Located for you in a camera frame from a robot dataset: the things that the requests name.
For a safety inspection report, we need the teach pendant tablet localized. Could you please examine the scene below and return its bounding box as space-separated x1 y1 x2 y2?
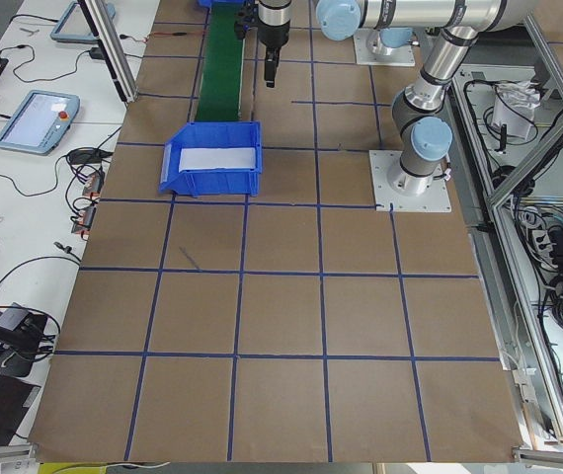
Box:
0 90 80 155
49 1 97 45

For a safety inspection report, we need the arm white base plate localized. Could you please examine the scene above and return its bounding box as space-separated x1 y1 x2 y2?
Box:
369 150 452 213
353 28 415 67

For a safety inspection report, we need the blue plastic bin with foam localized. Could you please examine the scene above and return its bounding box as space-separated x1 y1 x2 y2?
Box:
159 121 263 198

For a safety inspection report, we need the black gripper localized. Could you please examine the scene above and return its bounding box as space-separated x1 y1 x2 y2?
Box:
258 22 289 88

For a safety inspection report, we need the near teach pendant tablet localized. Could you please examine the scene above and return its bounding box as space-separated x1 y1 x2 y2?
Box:
0 90 80 155

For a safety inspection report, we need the white paper bag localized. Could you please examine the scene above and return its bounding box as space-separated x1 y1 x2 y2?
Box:
491 81 540 140

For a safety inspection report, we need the far teach pendant tablet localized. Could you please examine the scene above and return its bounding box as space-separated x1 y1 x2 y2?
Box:
49 1 97 45

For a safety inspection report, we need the green conveyor belt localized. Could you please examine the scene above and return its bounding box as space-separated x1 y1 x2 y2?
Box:
196 5 244 121

